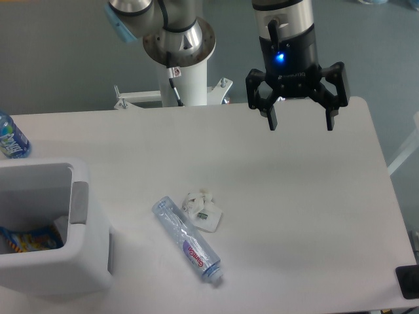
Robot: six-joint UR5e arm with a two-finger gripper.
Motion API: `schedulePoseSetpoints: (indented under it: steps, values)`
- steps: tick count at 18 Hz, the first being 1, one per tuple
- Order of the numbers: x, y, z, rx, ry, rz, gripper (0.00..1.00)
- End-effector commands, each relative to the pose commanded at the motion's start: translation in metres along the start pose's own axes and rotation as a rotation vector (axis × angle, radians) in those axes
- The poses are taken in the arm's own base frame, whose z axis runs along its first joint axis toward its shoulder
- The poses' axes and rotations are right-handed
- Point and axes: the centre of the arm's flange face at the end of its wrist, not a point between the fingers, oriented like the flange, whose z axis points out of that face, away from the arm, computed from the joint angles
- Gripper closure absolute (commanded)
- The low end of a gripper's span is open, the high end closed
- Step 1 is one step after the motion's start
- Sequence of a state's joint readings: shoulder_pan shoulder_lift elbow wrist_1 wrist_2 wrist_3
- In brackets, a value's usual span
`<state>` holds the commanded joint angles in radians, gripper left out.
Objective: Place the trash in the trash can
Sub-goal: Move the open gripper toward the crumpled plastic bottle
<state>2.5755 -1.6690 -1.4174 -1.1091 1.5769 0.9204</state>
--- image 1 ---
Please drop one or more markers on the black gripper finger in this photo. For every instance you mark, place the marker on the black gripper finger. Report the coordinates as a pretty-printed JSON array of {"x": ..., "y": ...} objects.
[
  {"x": 265, "y": 105},
  {"x": 329, "y": 87}
]

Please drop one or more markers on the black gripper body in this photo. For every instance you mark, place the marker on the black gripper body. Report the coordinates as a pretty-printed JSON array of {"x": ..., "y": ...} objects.
[{"x": 291, "y": 66}]

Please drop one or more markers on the white plastic wrapper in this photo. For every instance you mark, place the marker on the white plastic wrapper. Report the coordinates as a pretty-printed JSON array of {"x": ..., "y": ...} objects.
[{"x": 202, "y": 211}]

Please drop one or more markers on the clear plastic water bottle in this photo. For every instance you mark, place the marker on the clear plastic water bottle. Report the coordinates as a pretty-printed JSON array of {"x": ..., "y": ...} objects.
[{"x": 203, "y": 259}]

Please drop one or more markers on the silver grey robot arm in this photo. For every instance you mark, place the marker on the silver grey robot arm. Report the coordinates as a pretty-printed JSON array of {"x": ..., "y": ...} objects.
[{"x": 133, "y": 20}]

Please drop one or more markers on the white trash can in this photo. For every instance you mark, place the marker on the white trash can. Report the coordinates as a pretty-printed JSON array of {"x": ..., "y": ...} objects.
[{"x": 41, "y": 192}]

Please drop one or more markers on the black device at table edge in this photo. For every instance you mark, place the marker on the black device at table edge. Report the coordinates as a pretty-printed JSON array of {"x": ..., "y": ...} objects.
[{"x": 407, "y": 277}]

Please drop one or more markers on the colourful snack wrapper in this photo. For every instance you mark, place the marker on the colourful snack wrapper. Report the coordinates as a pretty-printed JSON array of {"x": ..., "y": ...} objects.
[{"x": 41, "y": 239}]

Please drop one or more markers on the blue labelled drink bottle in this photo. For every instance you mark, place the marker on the blue labelled drink bottle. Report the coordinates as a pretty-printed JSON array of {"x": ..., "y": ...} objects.
[{"x": 14, "y": 144}]

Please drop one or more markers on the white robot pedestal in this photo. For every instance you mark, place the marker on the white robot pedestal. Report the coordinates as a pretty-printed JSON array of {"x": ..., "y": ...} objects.
[{"x": 181, "y": 60}]

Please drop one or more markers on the white frame leg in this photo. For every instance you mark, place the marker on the white frame leg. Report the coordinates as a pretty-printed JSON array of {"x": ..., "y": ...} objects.
[{"x": 408, "y": 146}]

